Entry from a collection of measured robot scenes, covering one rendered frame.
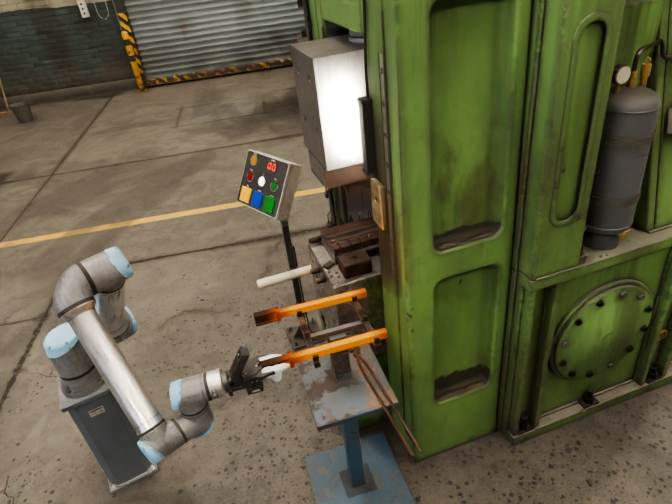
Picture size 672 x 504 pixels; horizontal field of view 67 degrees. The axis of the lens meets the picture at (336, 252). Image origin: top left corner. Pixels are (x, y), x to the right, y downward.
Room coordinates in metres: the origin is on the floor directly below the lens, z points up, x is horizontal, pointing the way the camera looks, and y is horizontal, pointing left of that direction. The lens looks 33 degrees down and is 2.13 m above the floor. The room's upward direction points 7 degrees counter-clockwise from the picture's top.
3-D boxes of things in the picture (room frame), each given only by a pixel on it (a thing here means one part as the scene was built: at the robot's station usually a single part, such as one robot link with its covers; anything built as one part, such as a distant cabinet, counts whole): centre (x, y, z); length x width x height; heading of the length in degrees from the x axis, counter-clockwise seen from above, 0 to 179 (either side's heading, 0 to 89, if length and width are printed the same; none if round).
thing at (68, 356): (1.62, 1.13, 0.79); 0.17 x 0.15 x 0.18; 130
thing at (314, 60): (1.89, -0.18, 1.56); 0.42 x 0.39 x 0.40; 105
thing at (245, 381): (1.18, 0.35, 0.93); 0.12 x 0.08 x 0.09; 102
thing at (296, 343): (2.40, 0.26, 0.05); 0.22 x 0.22 x 0.09; 15
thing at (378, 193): (1.61, -0.17, 1.27); 0.09 x 0.02 x 0.17; 15
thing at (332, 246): (1.93, -0.17, 0.96); 0.42 x 0.20 x 0.09; 105
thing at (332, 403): (1.36, 0.04, 0.69); 0.40 x 0.30 x 0.02; 12
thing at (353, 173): (1.93, -0.17, 1.32); 0.42 x 0.20 x 0.10; 105
